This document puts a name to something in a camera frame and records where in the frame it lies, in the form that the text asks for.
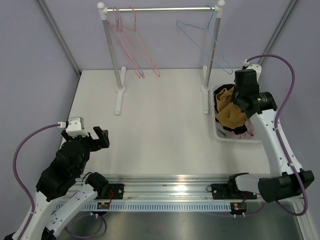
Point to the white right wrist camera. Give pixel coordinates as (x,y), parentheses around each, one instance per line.
(251,66)

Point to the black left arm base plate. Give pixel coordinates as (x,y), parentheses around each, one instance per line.
(114,190)

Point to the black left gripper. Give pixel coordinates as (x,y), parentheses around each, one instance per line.
(102,142)

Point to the brown tank top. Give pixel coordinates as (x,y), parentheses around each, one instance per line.
(228,114)

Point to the black tank top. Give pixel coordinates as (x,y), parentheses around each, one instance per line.
(228,86)

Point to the aluminium mounting rail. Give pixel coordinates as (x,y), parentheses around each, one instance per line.
(135,187)

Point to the pink hanger with grey top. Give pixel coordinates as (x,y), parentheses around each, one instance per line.
(125,50)

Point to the mauve pink tank top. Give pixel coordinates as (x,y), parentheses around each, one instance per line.
(245,132)

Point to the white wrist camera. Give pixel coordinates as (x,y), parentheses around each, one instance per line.
(251,66)
(74,127)

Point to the white slotted cable duct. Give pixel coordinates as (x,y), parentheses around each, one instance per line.
(119,206)

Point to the white plastic basket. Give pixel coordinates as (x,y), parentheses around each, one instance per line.
(219,133)

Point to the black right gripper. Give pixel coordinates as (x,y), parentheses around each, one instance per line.
(234,96)

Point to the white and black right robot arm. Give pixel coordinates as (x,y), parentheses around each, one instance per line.
(287,177)

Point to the pink hanger with black top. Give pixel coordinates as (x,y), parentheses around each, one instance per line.
(136,50)

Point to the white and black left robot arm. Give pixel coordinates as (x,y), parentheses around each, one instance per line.
(42,222)

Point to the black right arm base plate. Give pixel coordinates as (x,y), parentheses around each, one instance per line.
(221,191)

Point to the left aluminium frame post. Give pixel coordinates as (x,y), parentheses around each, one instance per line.
(43,6)

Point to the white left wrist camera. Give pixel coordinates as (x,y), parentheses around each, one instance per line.
(74,127)

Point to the right aluminium frame post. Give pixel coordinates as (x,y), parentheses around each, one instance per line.
(280,26)

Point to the white and metal clothes rack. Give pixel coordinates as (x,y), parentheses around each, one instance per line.
(110,18)

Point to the aluminium frame post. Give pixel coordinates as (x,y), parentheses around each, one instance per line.
(280,26)
(43,6)

